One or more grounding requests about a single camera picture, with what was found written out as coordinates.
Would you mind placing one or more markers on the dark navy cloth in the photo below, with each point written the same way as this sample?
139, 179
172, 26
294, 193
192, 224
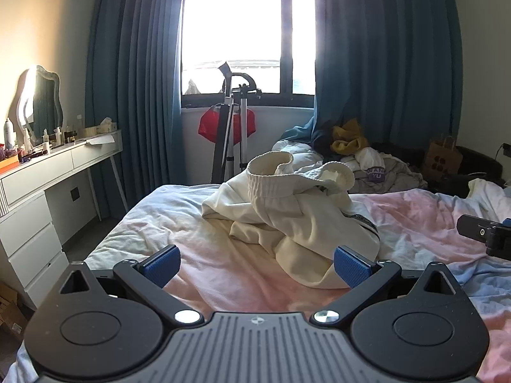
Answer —
321, 135

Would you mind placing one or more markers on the white vanity desk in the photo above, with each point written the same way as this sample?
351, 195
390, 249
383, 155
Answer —
60, 163

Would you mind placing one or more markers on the cardboard box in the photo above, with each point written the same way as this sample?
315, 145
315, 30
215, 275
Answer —
12, 311

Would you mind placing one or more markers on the white paper sheet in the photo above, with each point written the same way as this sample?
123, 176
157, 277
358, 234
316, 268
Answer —
98, 139

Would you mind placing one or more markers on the red bag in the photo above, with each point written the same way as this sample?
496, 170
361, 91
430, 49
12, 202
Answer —
207, 125

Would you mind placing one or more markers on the cream pants with black stripe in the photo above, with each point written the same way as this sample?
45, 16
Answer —
295, 223

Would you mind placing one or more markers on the light wooden box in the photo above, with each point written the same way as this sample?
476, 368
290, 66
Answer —
88, 131

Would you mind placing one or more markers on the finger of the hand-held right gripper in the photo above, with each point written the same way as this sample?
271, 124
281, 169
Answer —
475, 226

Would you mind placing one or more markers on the black silver tripod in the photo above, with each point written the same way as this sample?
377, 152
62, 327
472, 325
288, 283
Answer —
231, 135

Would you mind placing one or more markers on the tissue box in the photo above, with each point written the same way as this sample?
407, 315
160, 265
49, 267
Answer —
104, 125

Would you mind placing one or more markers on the yellow cloth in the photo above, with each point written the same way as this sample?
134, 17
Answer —
349, 135

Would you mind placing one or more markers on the small dark jar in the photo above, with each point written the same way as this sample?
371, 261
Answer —
70, 137

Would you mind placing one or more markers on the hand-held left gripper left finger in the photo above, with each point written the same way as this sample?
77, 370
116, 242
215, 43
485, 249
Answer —
161, 265

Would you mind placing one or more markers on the small white bottle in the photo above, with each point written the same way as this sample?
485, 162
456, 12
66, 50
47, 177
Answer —
45, 141

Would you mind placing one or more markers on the black sofa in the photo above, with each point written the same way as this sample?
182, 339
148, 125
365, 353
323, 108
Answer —
475, 159

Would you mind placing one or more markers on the white drawer cabinet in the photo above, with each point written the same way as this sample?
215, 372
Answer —
28, 243

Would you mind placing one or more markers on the black framed window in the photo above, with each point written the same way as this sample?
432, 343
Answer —
247, 28

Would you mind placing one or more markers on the wavy white framed mirror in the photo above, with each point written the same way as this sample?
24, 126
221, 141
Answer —
38, 101

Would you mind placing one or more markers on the orange box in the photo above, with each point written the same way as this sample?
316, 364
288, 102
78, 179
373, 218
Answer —
8, 162

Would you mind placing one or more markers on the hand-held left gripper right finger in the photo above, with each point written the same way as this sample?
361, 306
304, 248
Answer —
353, 268

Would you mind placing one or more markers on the tall white spray bottle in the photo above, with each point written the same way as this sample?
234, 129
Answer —
8, 133

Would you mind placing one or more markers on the wall outlet with plug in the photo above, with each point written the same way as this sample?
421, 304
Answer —
505, 148

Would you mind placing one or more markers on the white shirt with purple print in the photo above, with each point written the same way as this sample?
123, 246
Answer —
379, 171

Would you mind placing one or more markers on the white crumpled duvet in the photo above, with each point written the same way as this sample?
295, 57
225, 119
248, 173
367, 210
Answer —
295, 149

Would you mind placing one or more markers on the brown paper bag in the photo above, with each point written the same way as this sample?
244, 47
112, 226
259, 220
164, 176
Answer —
441, 157

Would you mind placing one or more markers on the pale white cloth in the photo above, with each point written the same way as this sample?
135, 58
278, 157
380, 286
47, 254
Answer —
487, 195

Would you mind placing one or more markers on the pink white bed sheet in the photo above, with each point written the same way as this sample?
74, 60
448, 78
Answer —
199, 243

